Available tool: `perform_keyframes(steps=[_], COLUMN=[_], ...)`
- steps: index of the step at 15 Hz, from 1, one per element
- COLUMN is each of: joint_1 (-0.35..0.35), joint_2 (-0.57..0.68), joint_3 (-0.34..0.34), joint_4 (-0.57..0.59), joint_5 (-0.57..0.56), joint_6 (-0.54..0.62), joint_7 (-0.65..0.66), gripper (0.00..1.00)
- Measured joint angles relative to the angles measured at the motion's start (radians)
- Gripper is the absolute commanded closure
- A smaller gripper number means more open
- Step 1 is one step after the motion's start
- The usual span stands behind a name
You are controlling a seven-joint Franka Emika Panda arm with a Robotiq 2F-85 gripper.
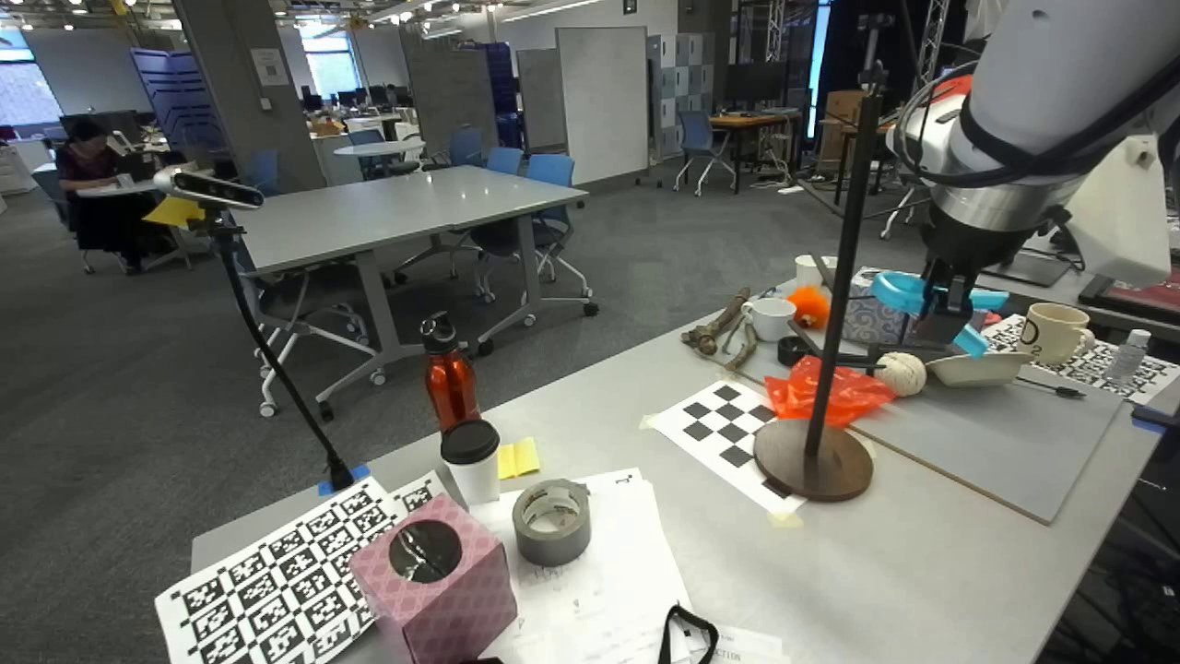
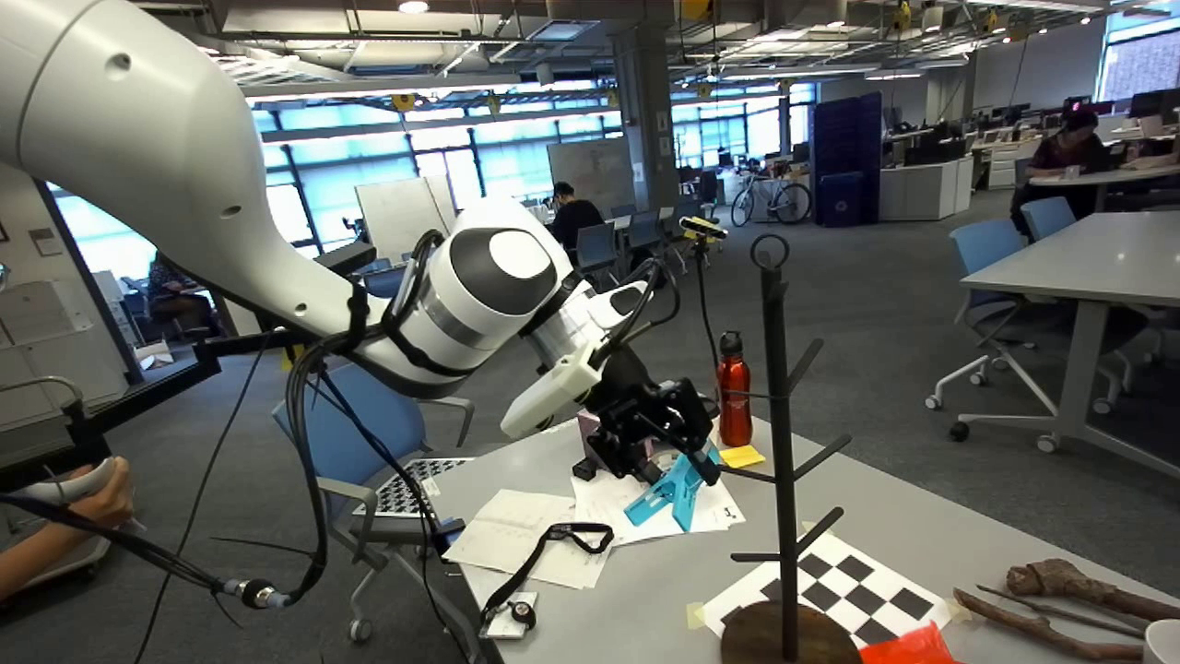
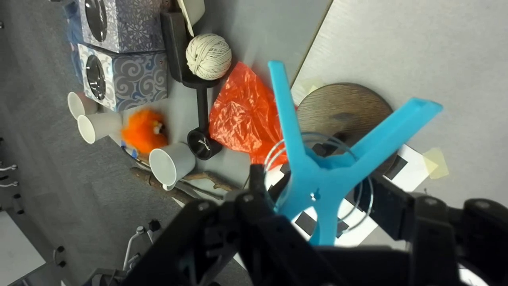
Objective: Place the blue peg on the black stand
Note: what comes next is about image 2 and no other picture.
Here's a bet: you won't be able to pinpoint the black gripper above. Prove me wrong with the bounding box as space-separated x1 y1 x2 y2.
587 347 728 485

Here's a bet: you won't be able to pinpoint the blue plastic clamp peg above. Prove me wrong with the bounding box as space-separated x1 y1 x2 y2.
619 441 732 533

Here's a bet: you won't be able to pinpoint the person's bare forearm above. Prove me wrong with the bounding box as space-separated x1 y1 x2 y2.
0 494 105 604

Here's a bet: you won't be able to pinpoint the person's hand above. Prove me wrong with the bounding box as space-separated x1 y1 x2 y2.
68 455 141 533

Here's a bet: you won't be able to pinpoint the yellow sticky note pad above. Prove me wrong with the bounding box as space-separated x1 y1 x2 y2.
713 440 770 474

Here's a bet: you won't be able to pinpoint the red water bottle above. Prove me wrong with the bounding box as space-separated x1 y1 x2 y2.
716 324 756 450

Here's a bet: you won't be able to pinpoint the blue office chair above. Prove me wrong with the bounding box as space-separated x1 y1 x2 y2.
1016 193 1080 243
571 216 636 305
922 214 1136 450
271 358 480 654

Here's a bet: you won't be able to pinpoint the white badge black reel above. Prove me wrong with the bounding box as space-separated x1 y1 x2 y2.
480 590 541 645

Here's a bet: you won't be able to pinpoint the seated person black shirt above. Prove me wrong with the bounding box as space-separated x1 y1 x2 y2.
546 178 609 256

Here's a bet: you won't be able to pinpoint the black white checkerboard sheet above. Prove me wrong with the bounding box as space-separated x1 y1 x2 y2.
697 526 961 655

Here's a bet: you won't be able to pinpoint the bicycle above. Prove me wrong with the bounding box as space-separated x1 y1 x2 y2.
728 155 818 233

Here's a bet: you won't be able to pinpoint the blue cabinet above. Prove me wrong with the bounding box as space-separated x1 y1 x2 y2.
808 90 889 230

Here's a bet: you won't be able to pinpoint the white rolling whiteboard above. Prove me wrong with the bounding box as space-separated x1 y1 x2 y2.
352 174 469 264

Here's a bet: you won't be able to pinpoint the thin brown wooden stick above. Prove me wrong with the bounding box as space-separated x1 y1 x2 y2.
953 584 1156 664

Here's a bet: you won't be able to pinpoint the gnarled brown wooden stick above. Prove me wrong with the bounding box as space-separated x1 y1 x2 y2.
1002 557 1180 624

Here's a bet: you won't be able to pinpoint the grey office table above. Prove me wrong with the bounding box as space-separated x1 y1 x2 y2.
961 203 1180 485

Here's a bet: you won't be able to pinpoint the seated person dark clothes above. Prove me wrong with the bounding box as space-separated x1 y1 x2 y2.
1007 99 1120 240

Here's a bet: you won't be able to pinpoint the white paper cup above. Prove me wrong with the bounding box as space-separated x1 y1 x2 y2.
1141 616 1180 664

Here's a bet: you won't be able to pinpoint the black lanyard strap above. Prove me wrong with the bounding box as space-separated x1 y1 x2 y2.
475 519 616 635

